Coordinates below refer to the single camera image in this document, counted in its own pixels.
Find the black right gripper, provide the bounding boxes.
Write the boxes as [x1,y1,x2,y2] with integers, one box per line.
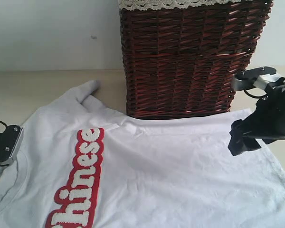
[228,83,285,156]

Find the white t-shirt with red lettering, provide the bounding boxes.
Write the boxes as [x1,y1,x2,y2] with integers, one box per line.
[0,81,285,228]

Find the brown wicker basket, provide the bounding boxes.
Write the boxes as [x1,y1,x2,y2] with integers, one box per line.
[119,0,273,119]

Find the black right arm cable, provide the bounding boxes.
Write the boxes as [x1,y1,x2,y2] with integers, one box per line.
[243,88,268,98]

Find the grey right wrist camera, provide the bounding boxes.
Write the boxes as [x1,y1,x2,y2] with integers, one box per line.
[232,66,285,91]

